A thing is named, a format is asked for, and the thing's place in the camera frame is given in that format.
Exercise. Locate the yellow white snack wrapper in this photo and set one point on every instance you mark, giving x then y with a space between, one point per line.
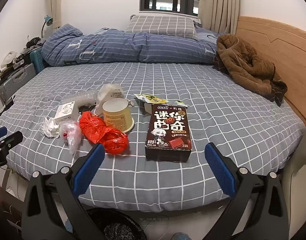
150 98

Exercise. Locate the blue striped quilt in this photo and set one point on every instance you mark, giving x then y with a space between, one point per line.
118 47

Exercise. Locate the yellow paper cup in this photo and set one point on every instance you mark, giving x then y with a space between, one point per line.
118 120

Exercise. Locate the white rounded furniture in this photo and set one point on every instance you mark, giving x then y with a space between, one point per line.
300 200

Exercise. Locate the white round appliance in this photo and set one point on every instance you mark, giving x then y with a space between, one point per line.
9 57

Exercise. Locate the black white patterned cushion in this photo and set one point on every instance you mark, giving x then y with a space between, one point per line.
198 23

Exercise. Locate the blue desk lamp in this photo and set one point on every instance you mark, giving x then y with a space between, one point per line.
48 20

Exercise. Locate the grey checked pillow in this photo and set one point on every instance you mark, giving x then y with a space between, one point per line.
163 26

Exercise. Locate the red plastic bag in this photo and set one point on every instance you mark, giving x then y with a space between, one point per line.
93 127

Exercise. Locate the blue patterned pillow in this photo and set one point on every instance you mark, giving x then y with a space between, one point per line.
205 33

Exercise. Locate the brown fleece jacket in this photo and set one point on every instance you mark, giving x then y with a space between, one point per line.
243 62

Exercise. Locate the grey suitcase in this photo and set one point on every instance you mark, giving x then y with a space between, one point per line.
15 80

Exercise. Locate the dark cookie box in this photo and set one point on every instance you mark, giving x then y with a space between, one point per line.
168 130

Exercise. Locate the clear plastic bag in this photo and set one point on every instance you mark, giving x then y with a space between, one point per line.
73 137

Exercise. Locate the small yellow wrapper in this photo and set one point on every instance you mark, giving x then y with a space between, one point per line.
179 103

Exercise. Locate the teal suitcase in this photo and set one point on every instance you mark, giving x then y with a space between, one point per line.
38 57

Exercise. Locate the bed with grey checked sheet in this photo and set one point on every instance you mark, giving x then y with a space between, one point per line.
218 130

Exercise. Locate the beige pleated curtain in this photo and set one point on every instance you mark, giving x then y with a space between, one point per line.
55 2
223 5

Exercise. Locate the trash bin with black bag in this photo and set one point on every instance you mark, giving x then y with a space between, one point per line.
118 230

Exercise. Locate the bubble wrap roll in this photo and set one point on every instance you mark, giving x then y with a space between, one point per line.
84 97

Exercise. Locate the crumpled white tissue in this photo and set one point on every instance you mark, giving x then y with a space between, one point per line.
50 128

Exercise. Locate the stack of black boxes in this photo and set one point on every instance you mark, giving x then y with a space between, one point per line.
18 63

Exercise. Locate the wooden headboard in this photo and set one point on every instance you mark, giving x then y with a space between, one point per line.
288 55

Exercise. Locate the white plastic packet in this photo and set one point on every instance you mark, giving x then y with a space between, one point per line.
108 93

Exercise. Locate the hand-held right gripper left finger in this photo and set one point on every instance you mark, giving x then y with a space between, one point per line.
89 167

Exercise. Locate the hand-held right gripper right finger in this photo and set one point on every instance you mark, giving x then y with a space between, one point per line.
220 170

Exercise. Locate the white earphone box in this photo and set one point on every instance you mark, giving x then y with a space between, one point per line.
66 111

